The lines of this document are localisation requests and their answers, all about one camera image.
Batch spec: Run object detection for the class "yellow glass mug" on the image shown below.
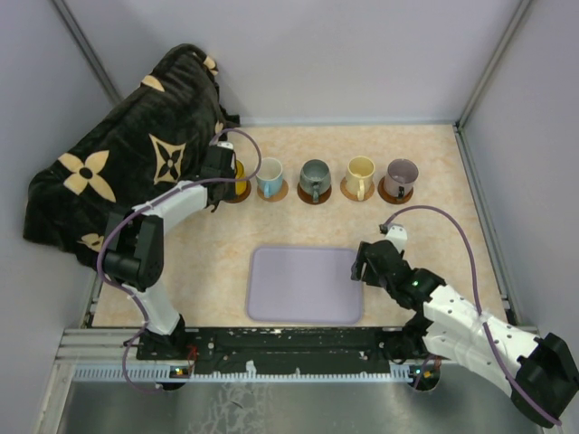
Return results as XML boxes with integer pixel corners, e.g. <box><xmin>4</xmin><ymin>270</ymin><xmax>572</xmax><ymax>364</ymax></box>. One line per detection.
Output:
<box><xmin>235</xmin><ymin>160</ymin><xmax>247</xmax><ymax>199</ymax></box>

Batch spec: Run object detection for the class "brown wooden coaster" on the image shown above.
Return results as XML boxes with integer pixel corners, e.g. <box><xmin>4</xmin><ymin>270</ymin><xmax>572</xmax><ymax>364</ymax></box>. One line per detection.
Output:
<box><xmin>226</xmin><ymin>181</ymin><xmax>252</xmax><ymax>204</ymax></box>
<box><xmin>378</xmin><ymin>176</ymin><xmax>413</xmax><ymax>205</ymax></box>

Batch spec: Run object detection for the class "white blue mug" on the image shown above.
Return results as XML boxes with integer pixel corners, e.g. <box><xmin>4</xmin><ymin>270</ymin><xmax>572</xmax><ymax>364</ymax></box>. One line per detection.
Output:
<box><xmin>256</xmin><ymin>157</ymin><xmax>283</xmax><ymax>199</ymax></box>

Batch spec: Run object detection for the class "woven rattan coaster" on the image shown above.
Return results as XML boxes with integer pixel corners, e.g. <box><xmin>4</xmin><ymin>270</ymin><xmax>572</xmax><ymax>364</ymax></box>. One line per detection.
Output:
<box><xmin>257</xmin><ymin>180</ymin><xmax>289</xmax><ymax>203</ymax></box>
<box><xmin>340</xmin><ymin>178</ymin><xmax>375</xmax><ymax>203</ymax></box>

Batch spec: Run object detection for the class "cream ceramic mug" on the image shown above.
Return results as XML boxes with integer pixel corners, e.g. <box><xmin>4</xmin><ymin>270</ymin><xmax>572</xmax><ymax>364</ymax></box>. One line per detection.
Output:
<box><xmin>346</xmin><ymin>156</ymin><xmax>375</xmax><ymax>202</ymax></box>

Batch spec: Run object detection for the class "purple glass mug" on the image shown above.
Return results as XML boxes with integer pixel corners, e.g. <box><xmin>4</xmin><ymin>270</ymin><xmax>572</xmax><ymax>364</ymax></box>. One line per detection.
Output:
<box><xmin>384</xmin><ymin>158</ymin><xmax>419</xmax><ymax>201</ymax></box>

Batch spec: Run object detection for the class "dark wooden coaster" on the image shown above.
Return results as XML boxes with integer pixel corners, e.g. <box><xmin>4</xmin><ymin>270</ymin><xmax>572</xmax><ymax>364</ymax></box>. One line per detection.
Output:
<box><xmin>297</xmin><ymin>182</ymin><xmax>332</xmax><ymax>205</ymax></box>

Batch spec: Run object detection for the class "grey green mug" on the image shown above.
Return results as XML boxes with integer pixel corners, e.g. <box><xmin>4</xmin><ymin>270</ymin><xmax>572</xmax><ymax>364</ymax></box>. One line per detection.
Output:
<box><xmin>299</xmin><ymin>159</ymin><xmax>331</xmax><ymax>203</ymax></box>

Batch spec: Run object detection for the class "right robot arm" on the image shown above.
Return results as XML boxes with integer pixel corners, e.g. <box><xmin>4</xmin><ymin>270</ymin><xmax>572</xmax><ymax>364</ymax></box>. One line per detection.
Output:
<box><xmin>352</xmin><ymin>241</ymin><xmax>578</xmax><ymax>428</ymax></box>

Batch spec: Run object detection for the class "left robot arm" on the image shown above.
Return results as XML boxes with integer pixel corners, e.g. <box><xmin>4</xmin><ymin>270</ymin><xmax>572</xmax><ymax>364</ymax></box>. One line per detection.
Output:
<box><xmin>97</xmin><ymin>142</ymin><xmax>236</xmax><ymax>359</ymax></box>

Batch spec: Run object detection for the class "black floral blanket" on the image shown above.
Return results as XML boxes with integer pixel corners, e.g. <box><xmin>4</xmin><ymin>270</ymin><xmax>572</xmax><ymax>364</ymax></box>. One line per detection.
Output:
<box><xmin>23</xmin><ymin>43</ymin><xmax>240</xmax><ymax>268</ymax></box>

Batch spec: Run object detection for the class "lavender plastic tray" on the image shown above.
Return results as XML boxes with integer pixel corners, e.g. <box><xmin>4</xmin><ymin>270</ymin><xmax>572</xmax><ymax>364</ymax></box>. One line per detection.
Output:
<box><xmin>246</xmin><ymin>246</ymin><xmax>364</xmax><ymax>326</ymax></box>

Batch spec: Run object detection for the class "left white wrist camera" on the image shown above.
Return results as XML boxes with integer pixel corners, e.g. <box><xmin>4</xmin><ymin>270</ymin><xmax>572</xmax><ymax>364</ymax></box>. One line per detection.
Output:
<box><xmin>216</xmin><ymin>142</ymin><xmax>234</xmax><ymax>150</ymax></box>

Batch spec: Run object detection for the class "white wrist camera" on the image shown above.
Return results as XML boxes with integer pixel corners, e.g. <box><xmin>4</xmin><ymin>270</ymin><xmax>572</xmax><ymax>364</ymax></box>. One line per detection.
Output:
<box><xmin>379</xmin><ymin>223</ymin><xmax>408</xmax><ymax>253</ymax></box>
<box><xmin>216</xmin><ymin>142</ymin><xmax>234</xmax><ymax>150</ymax></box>

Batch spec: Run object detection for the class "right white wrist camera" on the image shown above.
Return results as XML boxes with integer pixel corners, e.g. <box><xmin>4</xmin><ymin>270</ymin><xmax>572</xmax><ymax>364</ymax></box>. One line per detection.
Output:
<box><xmin>379</xmin><ymin>223</ymin><xmax>408</xmax><ymax>253</ymax></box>

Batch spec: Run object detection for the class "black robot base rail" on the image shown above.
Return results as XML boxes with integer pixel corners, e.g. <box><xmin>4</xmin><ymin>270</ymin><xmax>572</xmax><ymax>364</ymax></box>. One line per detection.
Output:
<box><xmin>137</xmin><ymin>326</ymin><xmax>427</xmax><ymax>375</ymax></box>

